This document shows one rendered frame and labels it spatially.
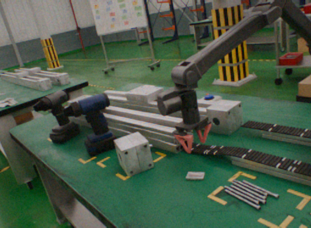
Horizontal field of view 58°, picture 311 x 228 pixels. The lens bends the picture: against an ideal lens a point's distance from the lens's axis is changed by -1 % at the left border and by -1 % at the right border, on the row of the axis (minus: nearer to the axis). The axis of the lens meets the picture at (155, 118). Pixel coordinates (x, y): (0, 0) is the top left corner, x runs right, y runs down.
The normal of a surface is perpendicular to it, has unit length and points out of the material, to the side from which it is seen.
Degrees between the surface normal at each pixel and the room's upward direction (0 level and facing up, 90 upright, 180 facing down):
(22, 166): 90
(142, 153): 90
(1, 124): 90
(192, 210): 0
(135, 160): 90
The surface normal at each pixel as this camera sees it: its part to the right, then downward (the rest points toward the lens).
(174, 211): -0.19, -0.92
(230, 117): 0.68, 0.13
